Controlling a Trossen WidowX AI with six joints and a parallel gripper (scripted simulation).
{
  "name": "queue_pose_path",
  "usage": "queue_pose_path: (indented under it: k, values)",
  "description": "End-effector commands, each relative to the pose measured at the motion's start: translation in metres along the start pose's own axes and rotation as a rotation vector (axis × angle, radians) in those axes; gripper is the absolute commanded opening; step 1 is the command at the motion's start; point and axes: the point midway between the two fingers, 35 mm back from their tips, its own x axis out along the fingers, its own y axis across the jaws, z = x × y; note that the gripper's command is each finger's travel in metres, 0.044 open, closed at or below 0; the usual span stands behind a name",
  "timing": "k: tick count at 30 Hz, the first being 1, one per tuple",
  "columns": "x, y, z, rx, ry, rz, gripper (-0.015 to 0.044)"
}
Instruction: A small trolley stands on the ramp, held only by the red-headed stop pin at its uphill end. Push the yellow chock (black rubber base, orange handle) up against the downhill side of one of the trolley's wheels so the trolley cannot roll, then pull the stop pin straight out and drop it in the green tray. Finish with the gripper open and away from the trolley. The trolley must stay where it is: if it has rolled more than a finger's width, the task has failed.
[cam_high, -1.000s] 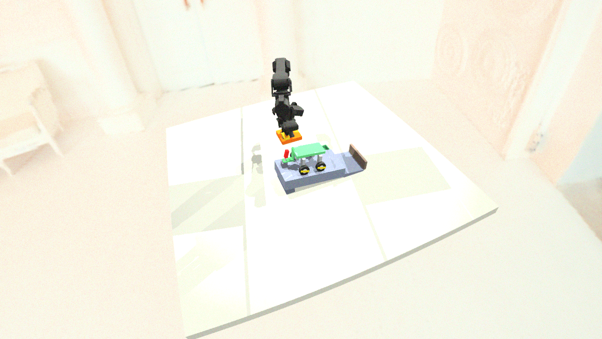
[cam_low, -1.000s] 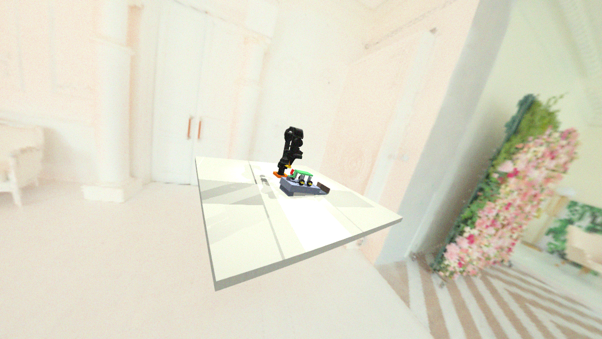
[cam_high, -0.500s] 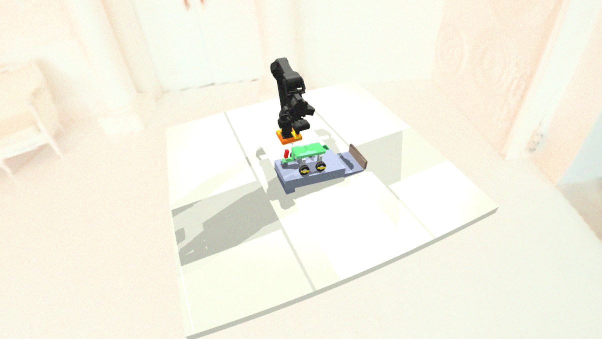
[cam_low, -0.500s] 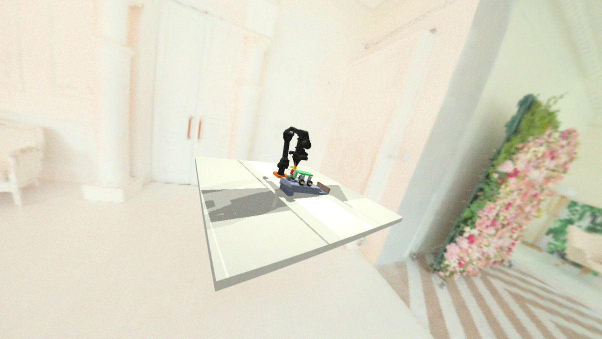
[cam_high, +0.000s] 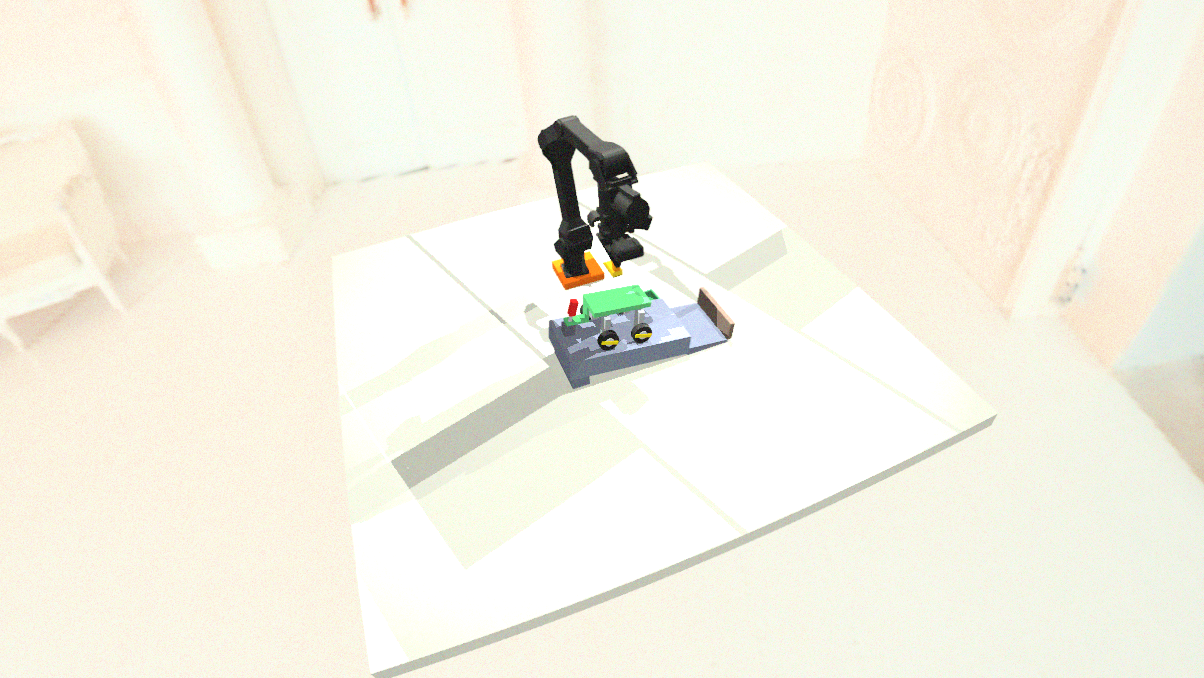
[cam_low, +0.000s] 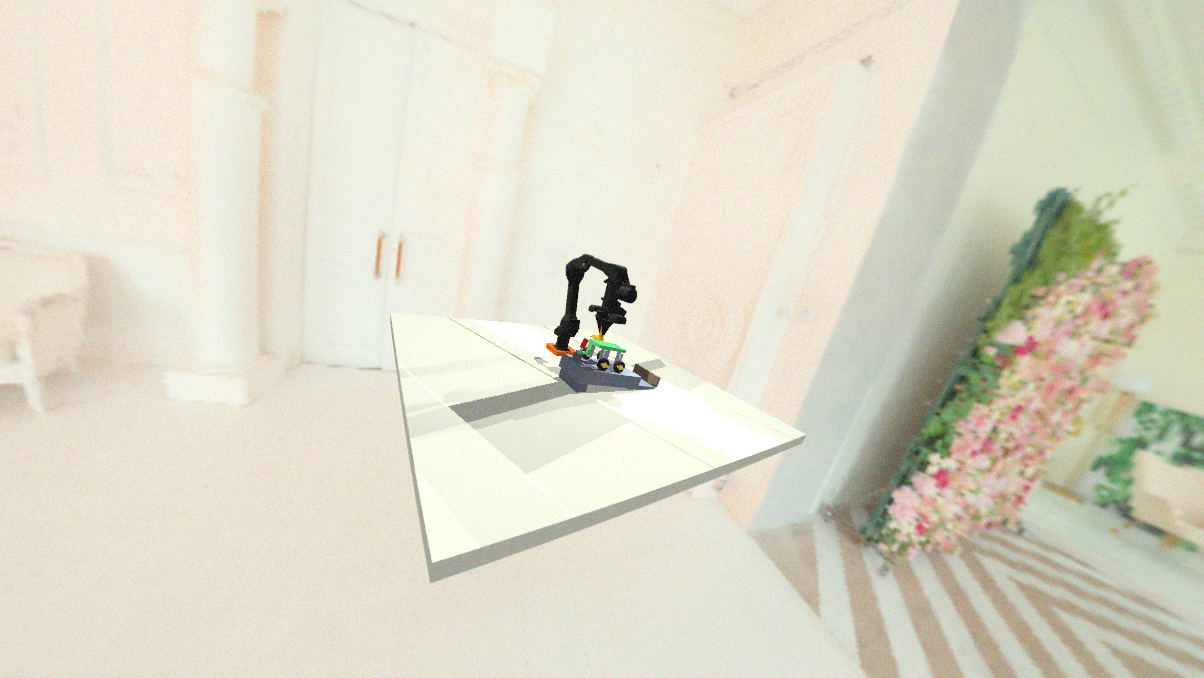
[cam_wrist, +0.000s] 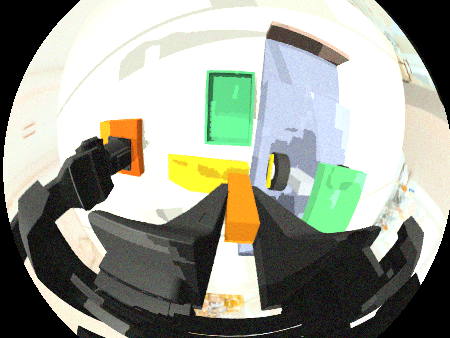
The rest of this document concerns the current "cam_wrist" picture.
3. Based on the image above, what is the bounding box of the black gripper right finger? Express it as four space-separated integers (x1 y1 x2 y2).
252 186 382 311

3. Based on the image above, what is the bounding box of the green tray rim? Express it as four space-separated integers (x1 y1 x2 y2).
204 70 256 146

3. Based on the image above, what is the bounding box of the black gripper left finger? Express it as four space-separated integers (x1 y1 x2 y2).
88 182 228 310

